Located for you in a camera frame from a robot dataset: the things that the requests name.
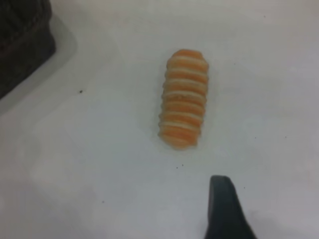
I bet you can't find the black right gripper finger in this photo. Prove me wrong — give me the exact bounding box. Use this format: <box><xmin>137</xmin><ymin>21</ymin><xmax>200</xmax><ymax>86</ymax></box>
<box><xmin>203</xmin><ymin>175</ymin><xmax>258</xmax><ymax>239</ymax></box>

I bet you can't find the black woven rectangular basket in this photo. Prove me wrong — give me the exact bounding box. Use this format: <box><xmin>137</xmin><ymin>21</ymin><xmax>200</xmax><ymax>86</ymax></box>
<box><xmin>0</xmin><ymin>0</ymin><xmax>57</xmax><ymax>100</ymax></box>

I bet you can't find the orange striped bread roll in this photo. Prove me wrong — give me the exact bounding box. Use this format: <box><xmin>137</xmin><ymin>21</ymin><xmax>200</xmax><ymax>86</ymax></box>
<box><xmin>157</xmin><ymin>49</ymin><xmax>209</xmax><ymax>151</ymax></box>

